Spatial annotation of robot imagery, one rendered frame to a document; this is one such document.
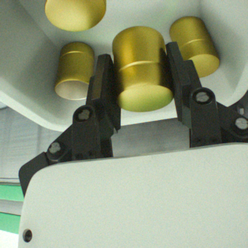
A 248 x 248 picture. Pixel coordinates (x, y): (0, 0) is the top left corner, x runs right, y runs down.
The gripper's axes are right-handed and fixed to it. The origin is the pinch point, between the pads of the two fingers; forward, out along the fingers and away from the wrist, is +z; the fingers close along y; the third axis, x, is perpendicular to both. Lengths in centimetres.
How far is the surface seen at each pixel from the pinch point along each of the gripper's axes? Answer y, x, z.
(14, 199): -22.6, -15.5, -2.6
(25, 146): -18.8, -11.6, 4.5
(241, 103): 9.6, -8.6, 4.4
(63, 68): -6.7, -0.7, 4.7
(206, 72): 5.0, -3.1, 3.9
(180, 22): 3.6, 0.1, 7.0
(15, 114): -22.0, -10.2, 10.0
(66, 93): -7.6, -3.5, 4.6
